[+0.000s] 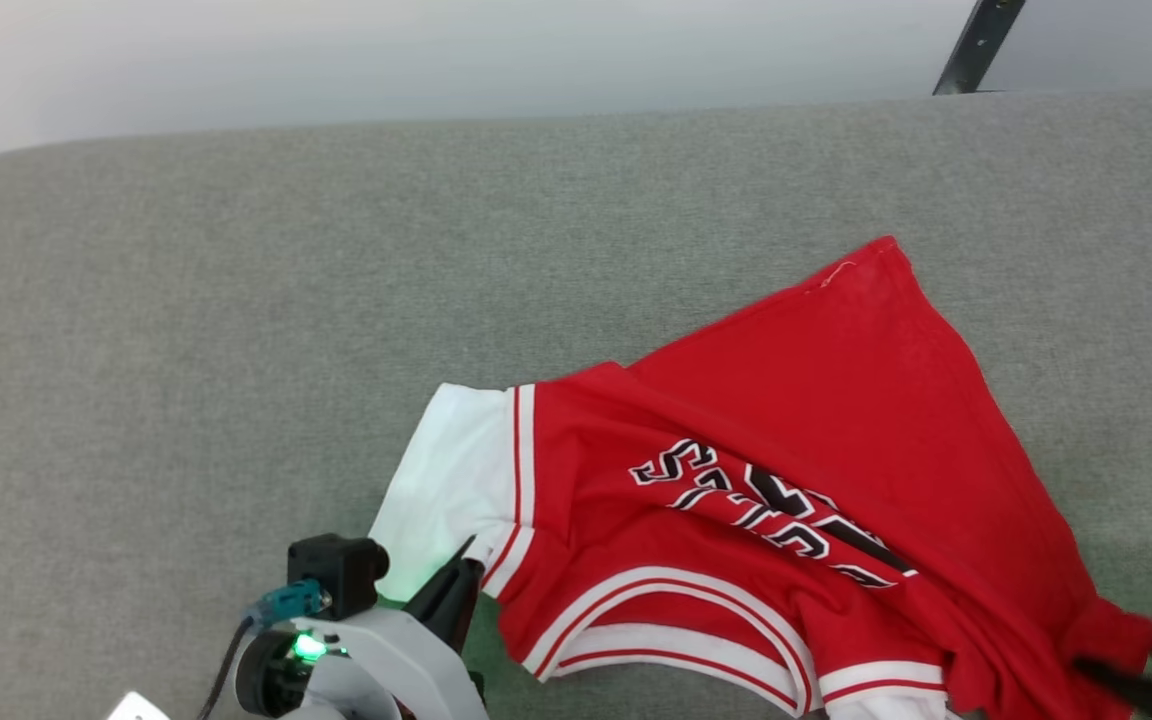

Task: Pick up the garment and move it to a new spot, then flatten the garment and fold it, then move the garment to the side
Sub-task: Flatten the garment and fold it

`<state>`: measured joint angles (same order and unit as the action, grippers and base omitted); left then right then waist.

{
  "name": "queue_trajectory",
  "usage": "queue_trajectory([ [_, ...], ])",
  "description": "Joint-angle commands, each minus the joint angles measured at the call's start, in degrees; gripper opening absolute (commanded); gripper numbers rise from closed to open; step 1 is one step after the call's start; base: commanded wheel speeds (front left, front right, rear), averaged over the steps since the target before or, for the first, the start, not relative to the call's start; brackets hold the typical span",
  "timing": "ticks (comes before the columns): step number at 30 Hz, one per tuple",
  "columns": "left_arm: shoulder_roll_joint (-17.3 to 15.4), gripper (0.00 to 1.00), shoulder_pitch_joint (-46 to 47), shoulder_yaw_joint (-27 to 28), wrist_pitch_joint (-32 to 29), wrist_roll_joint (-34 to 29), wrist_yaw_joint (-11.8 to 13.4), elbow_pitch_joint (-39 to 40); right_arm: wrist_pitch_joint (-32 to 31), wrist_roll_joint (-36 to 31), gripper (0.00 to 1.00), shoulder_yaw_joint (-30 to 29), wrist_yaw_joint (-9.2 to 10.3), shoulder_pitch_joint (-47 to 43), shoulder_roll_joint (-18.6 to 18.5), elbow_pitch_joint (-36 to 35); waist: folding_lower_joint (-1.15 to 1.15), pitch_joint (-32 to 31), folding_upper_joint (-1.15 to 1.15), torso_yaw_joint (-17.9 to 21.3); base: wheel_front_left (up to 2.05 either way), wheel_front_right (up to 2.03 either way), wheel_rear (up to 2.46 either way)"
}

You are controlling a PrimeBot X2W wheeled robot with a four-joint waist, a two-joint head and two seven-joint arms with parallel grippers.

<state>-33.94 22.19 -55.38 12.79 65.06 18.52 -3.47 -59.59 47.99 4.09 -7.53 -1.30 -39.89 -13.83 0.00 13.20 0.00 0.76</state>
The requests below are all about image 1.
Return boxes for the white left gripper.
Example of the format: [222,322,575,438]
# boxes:
[291,534,492,720]

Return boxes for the red basketball jersey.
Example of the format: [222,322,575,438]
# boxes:
[368,235,1152,720]

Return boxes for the dark grey metal bar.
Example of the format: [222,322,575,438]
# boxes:
[932,0,1027,97]

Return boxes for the teal cable connector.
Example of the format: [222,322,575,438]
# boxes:
[244,578,334,631]

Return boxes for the thin black cable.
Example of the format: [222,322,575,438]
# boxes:
[198,615,255,720]

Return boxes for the white cable label tag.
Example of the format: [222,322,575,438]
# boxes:
[106,690,172,720]

